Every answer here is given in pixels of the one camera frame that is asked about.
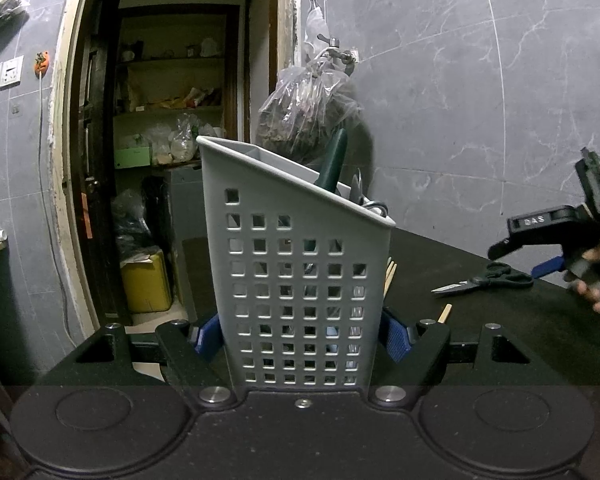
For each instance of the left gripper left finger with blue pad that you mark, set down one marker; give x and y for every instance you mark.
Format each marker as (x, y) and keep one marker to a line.
(188, 350)

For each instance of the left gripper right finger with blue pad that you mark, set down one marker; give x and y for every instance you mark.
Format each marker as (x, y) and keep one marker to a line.
(418, 356)

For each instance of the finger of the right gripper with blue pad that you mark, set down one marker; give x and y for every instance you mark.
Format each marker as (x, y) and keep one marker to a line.
(548, 267)

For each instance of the long wooden chopstick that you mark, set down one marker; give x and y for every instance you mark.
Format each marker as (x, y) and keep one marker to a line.
(445, 313)

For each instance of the white perforated utensil basket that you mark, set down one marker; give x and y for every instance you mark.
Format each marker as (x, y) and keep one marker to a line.
(298, 271)

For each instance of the metal fork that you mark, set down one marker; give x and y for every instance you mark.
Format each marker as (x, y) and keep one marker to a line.
(356, 189)

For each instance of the green handled knife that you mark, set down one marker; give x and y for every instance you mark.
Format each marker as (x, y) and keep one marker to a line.
(333, 161)

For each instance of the person right hand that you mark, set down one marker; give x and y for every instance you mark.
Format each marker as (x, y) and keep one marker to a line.
(587, 290)

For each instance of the green box on shelf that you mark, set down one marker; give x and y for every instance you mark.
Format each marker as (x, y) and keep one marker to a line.
(127, 158)

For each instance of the hanging plastic bag dark contents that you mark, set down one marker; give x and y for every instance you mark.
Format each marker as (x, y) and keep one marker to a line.
(308, 104)

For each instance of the wall tap fixture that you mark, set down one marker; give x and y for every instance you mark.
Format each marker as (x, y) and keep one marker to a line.
(343, 59)

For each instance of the orange wall hook ornament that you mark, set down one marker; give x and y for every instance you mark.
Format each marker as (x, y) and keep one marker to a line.
(41, 64)

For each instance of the white wall switch plate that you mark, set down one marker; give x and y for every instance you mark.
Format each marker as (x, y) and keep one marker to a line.
(10, 72)

